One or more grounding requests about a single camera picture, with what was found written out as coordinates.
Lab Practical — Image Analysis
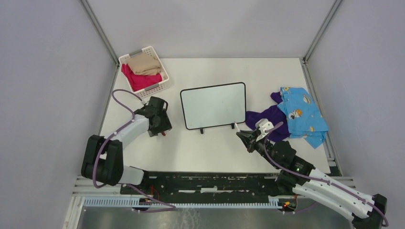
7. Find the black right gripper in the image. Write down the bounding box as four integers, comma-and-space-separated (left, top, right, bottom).
237, 130, 280, 169

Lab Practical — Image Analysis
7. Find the black framed whiteboard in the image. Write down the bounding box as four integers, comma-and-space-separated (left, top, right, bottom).
180, 82, 247, 134

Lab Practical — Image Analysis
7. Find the white whiteboard marker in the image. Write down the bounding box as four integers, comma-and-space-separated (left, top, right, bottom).
233, 122, 241, 132

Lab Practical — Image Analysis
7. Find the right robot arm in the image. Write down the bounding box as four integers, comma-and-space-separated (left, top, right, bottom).
236, 131, 389, 229

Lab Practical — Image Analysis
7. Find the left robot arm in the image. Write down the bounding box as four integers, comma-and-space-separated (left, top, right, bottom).
81, 96, 172, 195

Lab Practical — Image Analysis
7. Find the purple cloth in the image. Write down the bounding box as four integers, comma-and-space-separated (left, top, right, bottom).
245, 92, 290, 142

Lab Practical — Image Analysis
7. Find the magenta cloth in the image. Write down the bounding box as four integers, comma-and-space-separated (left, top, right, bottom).
121, 64, 162, 92

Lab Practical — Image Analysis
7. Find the beige folded cloth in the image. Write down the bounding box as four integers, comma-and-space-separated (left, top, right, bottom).
127, 53, 162, 75

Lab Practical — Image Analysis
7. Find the blue patterned cloth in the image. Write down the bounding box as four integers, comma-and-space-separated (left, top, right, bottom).
277, 87, 329, 149

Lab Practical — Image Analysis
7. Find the white plastic basket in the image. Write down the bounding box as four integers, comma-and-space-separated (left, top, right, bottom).
118, 46, 171, 98

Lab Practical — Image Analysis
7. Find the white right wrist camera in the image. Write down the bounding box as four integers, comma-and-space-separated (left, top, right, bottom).
255, 119, 274, 141

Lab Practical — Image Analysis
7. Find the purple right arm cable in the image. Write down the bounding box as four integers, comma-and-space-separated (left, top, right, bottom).
262, 121, 389, 228

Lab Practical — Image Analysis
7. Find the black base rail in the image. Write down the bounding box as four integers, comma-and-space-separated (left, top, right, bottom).
136, 171, 294, 204

